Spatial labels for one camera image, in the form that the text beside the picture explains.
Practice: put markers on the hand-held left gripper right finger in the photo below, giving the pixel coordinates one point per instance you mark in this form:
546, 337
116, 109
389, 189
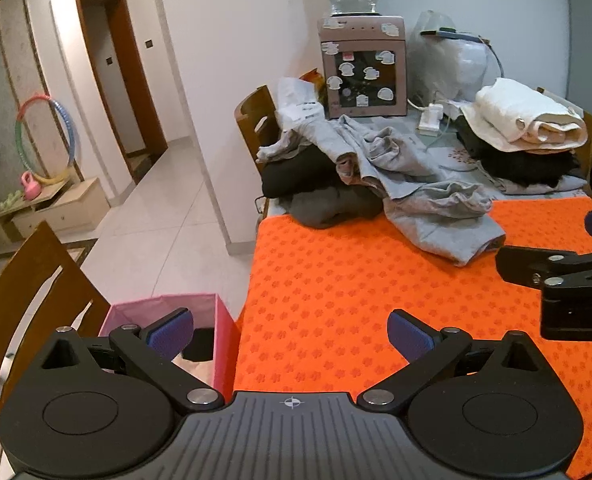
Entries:
408, 337

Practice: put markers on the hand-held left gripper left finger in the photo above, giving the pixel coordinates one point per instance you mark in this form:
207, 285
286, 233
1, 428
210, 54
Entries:
171, 332

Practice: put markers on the black garment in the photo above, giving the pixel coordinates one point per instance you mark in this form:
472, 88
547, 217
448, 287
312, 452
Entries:
296, 175

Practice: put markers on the stack of black clothes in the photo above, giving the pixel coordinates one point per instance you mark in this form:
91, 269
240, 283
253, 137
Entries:
516, 167

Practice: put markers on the black cloth item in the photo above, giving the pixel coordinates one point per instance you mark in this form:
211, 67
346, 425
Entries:
201, 345

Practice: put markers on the pink fabric storage bin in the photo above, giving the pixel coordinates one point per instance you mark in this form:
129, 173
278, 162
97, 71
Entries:
227, 345

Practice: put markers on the light grey pants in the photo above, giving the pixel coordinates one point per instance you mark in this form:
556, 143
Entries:
441, 230

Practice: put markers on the orange flower-patterned mat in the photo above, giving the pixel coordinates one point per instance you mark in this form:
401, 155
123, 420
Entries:
326, 285

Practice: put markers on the grey hoodie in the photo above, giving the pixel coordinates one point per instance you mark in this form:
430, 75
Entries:
451, 160

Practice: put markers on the white folded blanket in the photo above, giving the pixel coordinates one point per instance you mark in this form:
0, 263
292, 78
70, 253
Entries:
516, 110

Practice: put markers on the wooden chair with slotted back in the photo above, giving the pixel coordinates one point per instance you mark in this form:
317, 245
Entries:
36, 270

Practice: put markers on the dark grey garment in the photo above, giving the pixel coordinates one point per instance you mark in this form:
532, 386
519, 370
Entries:
336, 207

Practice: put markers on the beige low cabinet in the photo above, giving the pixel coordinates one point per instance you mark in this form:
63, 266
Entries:
61, 210

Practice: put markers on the white power adapter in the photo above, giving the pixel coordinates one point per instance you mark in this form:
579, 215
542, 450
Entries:
430, 120

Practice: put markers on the light grey crumpled garment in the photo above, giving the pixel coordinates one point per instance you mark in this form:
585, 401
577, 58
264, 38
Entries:
376, 150

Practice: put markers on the pink kettlebell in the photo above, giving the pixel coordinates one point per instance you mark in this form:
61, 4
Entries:
30, 190

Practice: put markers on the green items on cabinet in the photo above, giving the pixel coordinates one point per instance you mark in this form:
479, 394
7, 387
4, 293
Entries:
11, 201

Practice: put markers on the white plastic bag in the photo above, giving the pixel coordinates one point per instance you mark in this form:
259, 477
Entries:
451, 70
298, 102

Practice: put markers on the multicoloured hula hoop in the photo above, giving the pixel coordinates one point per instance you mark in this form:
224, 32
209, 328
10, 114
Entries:
69, 127

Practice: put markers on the orange bag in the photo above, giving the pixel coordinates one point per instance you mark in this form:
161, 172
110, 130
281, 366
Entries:
313, 80

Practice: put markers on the boxed cup set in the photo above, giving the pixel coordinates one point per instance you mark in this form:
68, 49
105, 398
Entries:
361, 30

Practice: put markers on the brown wooden door frame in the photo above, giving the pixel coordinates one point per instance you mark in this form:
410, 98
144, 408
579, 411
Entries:
145, 85

